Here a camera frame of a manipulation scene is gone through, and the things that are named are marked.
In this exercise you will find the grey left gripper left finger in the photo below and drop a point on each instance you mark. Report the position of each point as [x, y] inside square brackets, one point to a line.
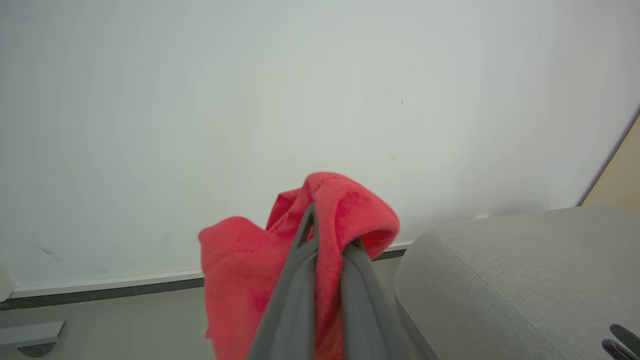
[295, 300]

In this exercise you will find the grey metal frame post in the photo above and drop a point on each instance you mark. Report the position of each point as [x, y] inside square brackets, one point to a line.
[30, 334]

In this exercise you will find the grey fabric sofa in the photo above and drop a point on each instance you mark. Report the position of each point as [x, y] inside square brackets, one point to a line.
[500, 280]

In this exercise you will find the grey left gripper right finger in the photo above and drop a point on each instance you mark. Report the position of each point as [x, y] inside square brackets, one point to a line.
[365, 310]

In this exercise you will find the beige partition panel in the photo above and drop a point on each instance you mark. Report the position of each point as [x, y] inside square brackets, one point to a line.
[620, 175]

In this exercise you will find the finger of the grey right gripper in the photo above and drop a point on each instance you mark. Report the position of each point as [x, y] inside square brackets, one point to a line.
[616, 351]
[627, 336]

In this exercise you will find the red knit garment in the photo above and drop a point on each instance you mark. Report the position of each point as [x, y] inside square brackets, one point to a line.
[235, 270]

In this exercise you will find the black round frame foot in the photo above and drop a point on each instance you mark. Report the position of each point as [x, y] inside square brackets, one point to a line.
[37, 350]

